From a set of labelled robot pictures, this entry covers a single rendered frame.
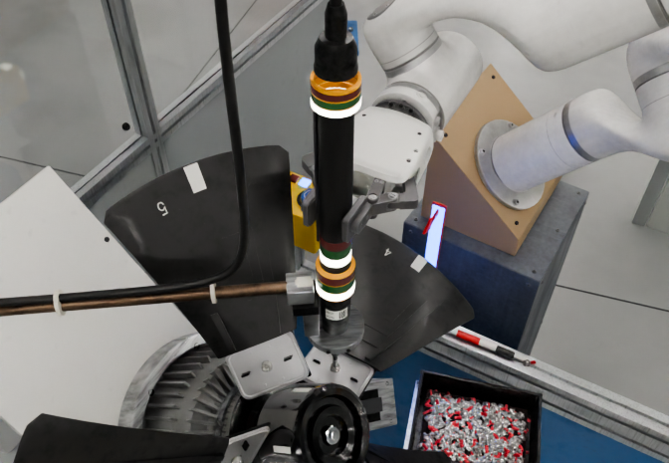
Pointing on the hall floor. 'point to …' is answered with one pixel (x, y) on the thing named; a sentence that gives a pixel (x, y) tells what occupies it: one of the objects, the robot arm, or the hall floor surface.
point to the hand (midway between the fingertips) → (334, 211)
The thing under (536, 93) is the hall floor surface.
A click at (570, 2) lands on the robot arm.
